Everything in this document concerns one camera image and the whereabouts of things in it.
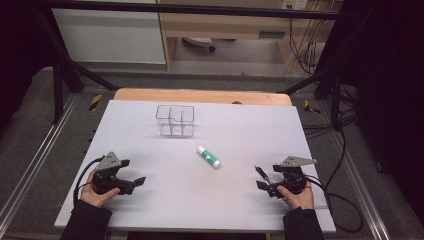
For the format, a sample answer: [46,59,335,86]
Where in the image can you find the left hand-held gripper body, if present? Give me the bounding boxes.
[93,151,131,196]

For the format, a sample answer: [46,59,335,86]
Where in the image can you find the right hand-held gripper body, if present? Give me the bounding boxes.
[272,155,318,196]

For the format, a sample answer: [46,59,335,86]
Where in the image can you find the black pen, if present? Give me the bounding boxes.
[254,165,288,202]

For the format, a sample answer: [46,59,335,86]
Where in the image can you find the clear plastic organizer box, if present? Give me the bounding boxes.
[155,104,196,138]

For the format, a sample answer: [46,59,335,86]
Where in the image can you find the white green glue stick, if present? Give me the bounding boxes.
[196,145,222,170]

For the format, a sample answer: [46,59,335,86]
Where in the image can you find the person's right hand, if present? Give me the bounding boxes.
[277,184,315,211]

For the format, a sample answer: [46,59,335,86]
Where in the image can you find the person's left hand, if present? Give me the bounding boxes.
[80,179,121,209]

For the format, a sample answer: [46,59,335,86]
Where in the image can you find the white board sheet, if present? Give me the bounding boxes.
[54,99,337,234]

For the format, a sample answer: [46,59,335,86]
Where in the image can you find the black metal stand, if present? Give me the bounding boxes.
[279,59,346,132]
[33,6,120,125]

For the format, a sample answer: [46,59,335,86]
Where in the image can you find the wooden table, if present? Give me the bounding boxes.
[113,87,294,107]

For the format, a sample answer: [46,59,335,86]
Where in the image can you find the black curtain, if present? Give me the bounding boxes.
[0,0,56,133]
[343,0,424,223]

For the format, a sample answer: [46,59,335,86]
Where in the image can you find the white cabinet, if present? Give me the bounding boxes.
[51,8,167,65]

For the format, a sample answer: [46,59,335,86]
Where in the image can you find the office chair base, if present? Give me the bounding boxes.
[181,36,217,54]

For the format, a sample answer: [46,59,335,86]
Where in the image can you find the light wooden desk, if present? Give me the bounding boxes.
[156,0,345,73]

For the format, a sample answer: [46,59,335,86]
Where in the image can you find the black metal crossbar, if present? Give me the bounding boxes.
[43,0,346,21]

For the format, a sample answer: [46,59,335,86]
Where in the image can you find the left hand-held gripper black cable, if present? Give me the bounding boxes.
[73,156,106,205]

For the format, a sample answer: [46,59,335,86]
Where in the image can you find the hand-held gripper black cable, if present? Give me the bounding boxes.
[303,174,365,234]
[73,156,106,205]

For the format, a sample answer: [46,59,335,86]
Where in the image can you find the right hand-held gripper black cable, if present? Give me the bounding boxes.
[303,174,365,234]

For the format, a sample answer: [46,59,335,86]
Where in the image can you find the black floor cables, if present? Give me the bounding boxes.
[301,83,360,141]

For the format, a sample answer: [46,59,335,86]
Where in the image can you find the aluminium floor rail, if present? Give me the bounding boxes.
[328,131,392,240]
[0,94,81,229]

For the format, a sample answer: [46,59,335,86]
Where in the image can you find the hanging cable bundle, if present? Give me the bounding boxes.
[287,13,334,77]

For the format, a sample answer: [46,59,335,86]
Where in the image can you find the white wall socket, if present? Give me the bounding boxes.
[281,0,309,11]

